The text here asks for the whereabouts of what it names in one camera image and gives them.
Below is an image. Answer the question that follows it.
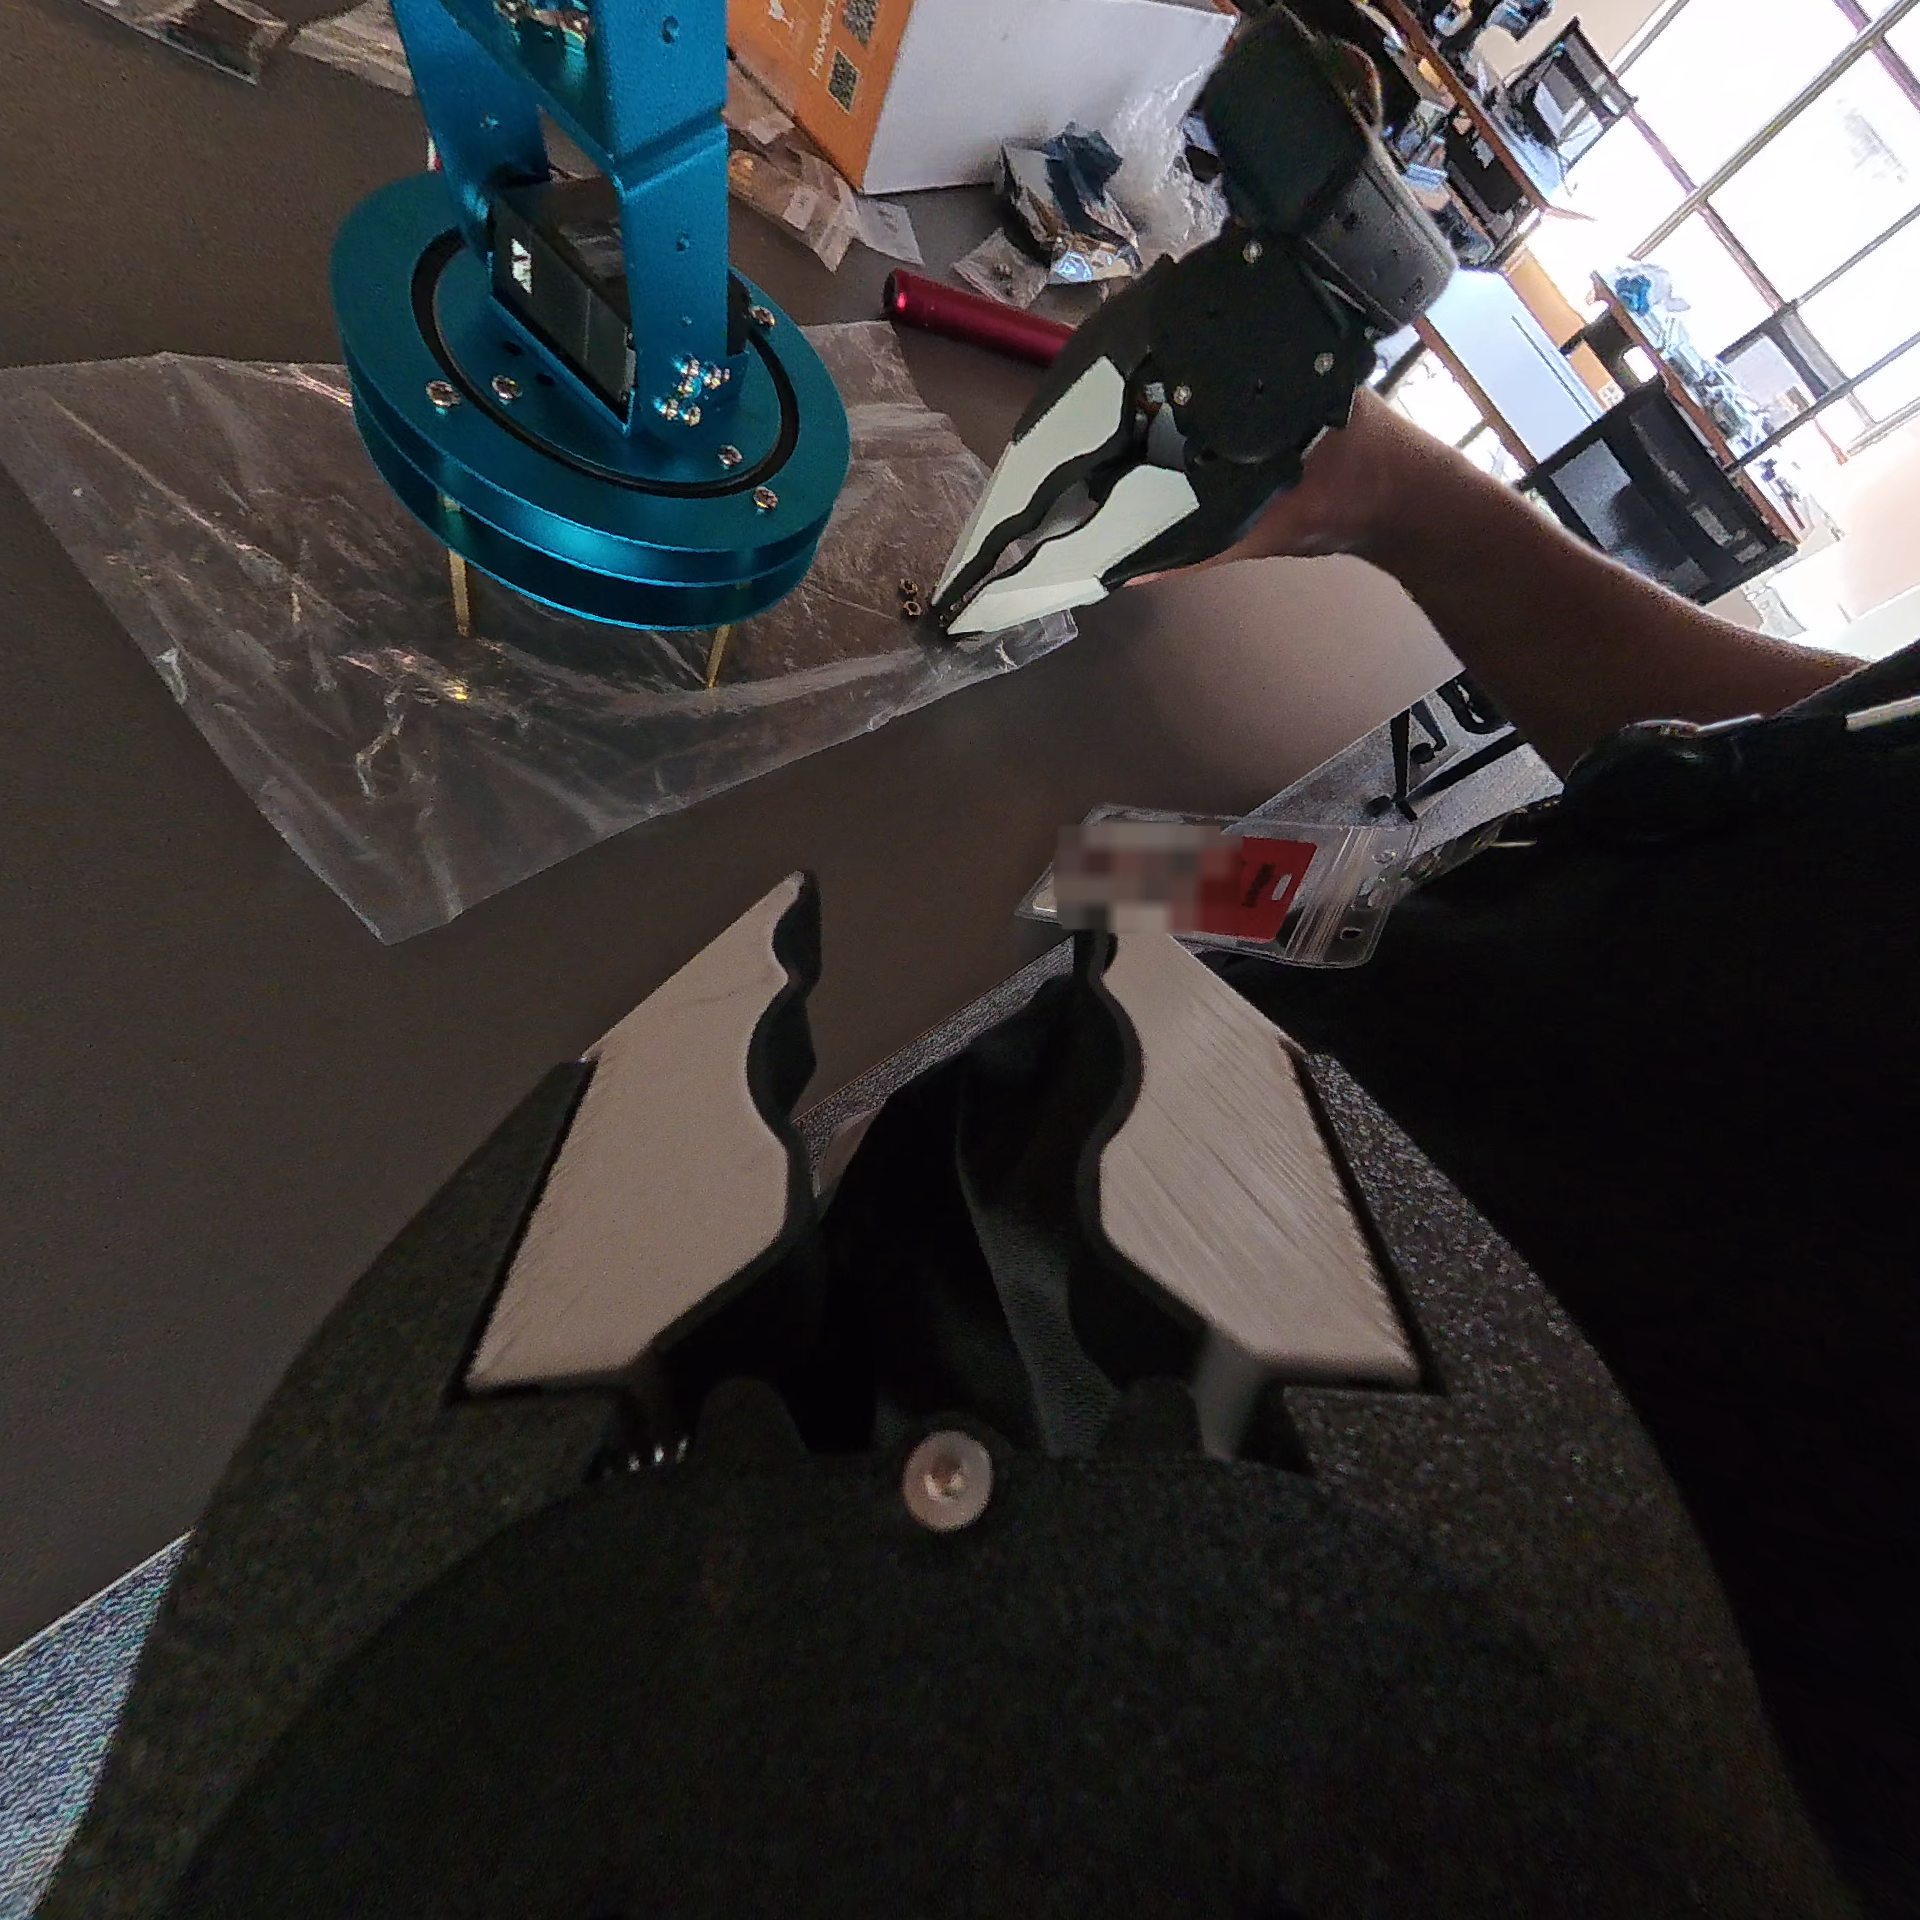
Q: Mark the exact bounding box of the red lanyard card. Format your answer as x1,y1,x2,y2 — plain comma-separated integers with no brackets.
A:
1017,802,1424,964

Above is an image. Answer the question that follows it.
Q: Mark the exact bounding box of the large clear plastic bag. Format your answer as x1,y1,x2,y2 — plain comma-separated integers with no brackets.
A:
0,316,1080,947

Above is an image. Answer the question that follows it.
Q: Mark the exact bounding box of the person's right hand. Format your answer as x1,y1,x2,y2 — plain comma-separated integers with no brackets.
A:
1215,386,1441,565

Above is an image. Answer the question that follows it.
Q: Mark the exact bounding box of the pile of small parts bags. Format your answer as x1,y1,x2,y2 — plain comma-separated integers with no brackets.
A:
719,112,1052,296

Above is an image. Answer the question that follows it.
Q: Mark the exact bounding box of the grey printed lanyard strap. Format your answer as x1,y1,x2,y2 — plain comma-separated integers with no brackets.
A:
1229,682,1566,864

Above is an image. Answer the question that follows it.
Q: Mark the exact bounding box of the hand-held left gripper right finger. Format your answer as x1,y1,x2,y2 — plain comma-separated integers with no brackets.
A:
1072,931,1427,1390

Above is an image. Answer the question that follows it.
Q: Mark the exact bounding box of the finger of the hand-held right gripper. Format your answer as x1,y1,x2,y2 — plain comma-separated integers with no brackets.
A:
929,351,1139,620
952,458,1205,644

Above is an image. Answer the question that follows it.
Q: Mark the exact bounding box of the person's black clothing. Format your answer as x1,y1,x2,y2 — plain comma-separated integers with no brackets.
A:
838,661,1920,1920

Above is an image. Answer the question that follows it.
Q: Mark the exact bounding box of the orange white cardboard box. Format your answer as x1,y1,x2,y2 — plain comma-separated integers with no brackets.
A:
727,0,1238,196

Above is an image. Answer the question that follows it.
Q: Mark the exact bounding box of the dark red metal tube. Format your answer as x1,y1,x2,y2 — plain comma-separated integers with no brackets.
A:
881,267,1080,360

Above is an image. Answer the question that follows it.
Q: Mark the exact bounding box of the person's right forearm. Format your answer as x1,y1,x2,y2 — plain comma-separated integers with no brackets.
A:
1381,421,1869,781

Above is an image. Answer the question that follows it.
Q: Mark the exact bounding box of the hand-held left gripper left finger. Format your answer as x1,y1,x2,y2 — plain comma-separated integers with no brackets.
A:
462,871,824,1403

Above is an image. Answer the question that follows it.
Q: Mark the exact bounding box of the blue toy robot arm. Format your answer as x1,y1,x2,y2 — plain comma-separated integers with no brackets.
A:
326,0,854,692

